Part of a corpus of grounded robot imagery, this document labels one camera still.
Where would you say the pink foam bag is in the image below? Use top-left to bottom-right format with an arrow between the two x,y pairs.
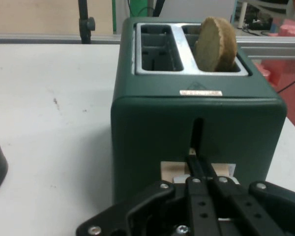
254,19 -> 295,137

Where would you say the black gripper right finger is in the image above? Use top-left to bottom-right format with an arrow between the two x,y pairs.
199,156 -> 295,236

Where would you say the green two-slot toaster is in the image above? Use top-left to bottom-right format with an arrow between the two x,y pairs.
110,17 -> 287,205

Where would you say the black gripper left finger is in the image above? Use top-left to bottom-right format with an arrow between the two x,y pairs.
76,154 -> 222,236

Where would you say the slice of brown bread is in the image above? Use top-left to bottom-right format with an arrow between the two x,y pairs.
194,16 -> 237,72

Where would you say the black tripod stand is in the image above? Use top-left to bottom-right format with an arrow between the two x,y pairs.
78,0 -> 96,45

